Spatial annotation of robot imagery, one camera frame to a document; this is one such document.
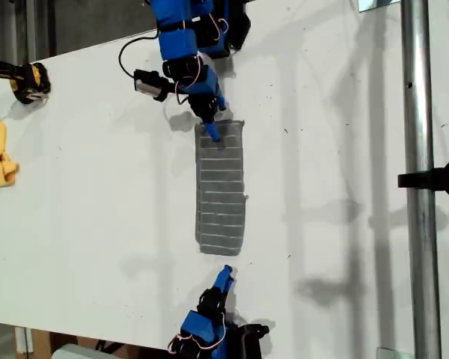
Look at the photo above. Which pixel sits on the steel post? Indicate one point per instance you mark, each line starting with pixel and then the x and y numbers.
pixel 419 112

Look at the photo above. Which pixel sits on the white metal bracket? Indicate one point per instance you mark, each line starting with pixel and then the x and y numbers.
pixel 23 340

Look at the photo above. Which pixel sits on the black yellow power tool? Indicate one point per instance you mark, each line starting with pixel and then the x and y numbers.
pixel 30 82

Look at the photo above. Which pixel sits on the clear plate with bracket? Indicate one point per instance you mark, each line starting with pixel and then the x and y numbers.
pixel 374 3

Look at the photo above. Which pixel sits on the black camera stalk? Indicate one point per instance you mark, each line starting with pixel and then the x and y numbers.
pixel 165 90

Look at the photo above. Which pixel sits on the white box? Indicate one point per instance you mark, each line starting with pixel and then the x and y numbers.
pixel 82 352

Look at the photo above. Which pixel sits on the grey striped towel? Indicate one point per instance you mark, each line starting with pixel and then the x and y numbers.
pixel 220 202

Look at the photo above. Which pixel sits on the black clamp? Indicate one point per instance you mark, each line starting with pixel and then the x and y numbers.
pixel 434 178

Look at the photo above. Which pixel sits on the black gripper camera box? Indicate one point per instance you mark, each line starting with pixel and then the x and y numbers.
pixel 252 340
pixel 146 81

